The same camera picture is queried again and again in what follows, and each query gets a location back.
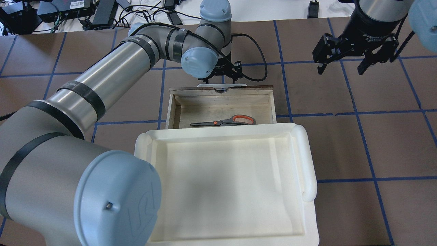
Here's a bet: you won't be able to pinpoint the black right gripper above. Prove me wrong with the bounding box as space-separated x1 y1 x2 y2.
312 12 400 75

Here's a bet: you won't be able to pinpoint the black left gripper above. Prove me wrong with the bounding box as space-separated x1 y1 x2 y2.
201 50 242 84

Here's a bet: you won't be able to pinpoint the grey orange scissors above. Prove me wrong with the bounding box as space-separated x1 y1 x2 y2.
190 114 256 127

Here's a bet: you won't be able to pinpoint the wooden drawer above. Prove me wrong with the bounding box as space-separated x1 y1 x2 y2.
165 84 277 129

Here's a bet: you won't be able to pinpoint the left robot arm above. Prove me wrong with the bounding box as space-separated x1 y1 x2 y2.
0 0 231 246

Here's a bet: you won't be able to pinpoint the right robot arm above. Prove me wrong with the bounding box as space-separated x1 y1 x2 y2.
312 0 437 75

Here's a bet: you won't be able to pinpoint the white plastic tray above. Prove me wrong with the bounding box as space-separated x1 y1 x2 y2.
135 123 320 246

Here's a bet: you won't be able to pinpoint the black power adapter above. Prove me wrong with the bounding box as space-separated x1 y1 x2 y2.
91 0 118 29

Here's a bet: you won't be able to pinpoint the black electronics box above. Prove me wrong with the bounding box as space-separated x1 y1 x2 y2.
0 0 94 35

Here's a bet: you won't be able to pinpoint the white drawer handle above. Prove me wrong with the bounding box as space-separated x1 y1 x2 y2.
197 83 247 88

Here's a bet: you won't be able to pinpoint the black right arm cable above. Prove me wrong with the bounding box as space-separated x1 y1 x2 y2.
391 17 415 63

